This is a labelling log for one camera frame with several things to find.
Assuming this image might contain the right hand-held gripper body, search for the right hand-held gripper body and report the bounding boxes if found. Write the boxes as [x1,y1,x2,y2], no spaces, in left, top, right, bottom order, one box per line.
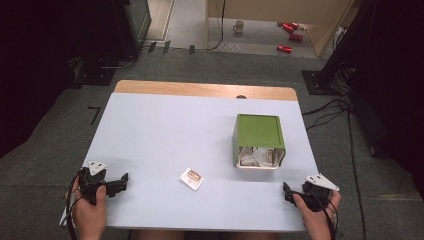
[298,173,341,213]

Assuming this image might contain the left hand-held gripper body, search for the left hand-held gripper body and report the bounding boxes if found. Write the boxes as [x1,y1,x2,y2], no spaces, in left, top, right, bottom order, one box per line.
[78,160,111,206]

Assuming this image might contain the green storage box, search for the green storage box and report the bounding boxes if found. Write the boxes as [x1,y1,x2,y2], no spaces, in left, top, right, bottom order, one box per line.
[231,113,287,171]

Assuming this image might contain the white packet with orange print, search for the white packet with orange print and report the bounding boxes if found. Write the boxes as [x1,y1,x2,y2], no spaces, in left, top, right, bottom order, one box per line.
[179,167,206,192]

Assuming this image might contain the person's right hand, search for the person's right hand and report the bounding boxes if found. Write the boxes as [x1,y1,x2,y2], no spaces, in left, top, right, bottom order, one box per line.
[292,189,343,232]

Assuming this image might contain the person's left hand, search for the person's left hand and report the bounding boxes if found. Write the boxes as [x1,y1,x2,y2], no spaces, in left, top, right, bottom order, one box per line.
[65,176,108,232]

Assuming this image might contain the pile of white packets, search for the pile of white packets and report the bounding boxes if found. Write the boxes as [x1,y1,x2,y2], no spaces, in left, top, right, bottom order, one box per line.
[237,146,280,167]

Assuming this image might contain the white table mat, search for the white table mat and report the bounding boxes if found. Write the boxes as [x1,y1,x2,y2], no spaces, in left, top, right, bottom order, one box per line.
[81,92,320,232]

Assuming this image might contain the black stand base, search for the black stand base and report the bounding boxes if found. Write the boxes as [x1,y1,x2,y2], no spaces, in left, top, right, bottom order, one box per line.
[301,69,338,96]
[68,57,117,90]

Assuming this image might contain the wooden shelf unit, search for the wooden shelf unit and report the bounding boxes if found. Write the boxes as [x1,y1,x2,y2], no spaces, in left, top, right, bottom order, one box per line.
[204,0,355,58]

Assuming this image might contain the right hand-held gripper cable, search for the right hand-held gripper cable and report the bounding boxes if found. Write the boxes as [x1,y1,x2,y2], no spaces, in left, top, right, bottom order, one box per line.
[306,186,339,240]

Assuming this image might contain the hand-held gripper cable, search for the hand-held gripper cable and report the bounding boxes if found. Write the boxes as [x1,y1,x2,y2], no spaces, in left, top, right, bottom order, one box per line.
[64,167,88,240]
[306,186,339,240]

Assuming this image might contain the left hand-held gripper cable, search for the left hand-held gripper cable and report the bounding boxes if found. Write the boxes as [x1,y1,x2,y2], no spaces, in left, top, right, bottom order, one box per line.
[64,167,88,240]

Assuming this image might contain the black floor cables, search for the black floor cables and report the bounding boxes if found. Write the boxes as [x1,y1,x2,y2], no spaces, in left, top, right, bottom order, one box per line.
[301,59,368,240]

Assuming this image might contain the black hanging cable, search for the black hanging cable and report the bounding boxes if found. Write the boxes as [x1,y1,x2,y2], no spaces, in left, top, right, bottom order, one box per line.
[194,0,226,52]

